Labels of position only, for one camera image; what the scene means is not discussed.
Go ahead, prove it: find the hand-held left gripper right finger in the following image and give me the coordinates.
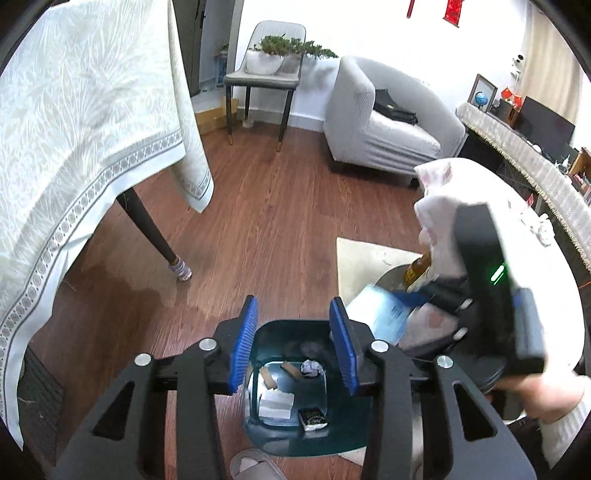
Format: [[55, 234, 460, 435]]
[[329, 298, 539, 480]]

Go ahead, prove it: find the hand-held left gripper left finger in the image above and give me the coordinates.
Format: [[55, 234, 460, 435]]
[[51, 295, 259, 480]]

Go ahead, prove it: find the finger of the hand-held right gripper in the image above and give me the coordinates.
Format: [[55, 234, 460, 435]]
[[393, 281, 474, 319]]

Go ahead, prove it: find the blue booklet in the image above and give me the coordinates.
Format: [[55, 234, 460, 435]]
[[369, 285, 413, 347]]

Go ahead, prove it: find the dark teal trash bin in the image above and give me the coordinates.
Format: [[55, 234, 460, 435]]
[[244, 320, 384, 457]]

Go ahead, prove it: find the red white cardboard box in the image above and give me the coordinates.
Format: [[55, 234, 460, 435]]
[[259, 390, 295, 421]]

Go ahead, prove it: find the black foil packet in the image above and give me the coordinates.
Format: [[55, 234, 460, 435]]
[[298, 407, 328, 432]]

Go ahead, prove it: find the person's right forearm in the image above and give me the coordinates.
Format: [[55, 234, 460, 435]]
[[538, 397, 591, 469]]

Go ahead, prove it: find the person's right hand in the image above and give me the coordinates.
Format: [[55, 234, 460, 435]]
[[501, 373, 589, 423]]

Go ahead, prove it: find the brown glass bottle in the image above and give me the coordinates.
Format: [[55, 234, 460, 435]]
[[402, 251, 432, 284]]

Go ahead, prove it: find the beige floor rug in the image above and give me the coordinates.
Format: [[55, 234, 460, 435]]
[[335, 237, 423, 305]]

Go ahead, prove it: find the grey slipper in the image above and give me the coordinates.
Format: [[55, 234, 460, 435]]
[[229, 449, 289, 480]]

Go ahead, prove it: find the dark table leg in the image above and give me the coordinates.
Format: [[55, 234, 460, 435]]
[[115, 187, 194, 281]]

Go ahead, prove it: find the grey armchair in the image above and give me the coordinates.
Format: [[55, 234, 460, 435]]
[[323, 55, 467, 178]]

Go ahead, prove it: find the wooden desk organizer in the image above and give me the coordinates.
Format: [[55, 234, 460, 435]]
[[570, 148, 591, 204]]

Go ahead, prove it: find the black bag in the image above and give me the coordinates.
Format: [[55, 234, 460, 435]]
[[372, 89, 419, 125]]

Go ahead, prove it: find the black monitor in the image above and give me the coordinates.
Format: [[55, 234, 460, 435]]
[[512, 96, 577, 158]]

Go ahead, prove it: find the flat cardboard box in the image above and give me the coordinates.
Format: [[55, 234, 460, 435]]
[[194, 98, 240, 136]]

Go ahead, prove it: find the beige curtain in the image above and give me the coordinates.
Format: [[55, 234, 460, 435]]
[[522, 14, 583, 112]]

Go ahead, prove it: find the grey dining chair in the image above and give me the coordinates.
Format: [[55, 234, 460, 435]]
[[224, 21, 308, 153]]

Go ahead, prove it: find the pale patterned tablecloth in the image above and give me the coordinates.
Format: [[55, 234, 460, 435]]
[[0, 0, 215, 450]]

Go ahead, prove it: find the potted green plant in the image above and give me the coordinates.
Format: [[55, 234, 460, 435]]
[[245, 34, 340, 75]]

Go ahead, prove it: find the grey door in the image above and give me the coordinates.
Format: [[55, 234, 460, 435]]
[[173, 0, 218, 97]]

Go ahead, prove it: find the picture frame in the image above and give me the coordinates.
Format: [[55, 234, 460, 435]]
[[467, 74, 498, 113]]

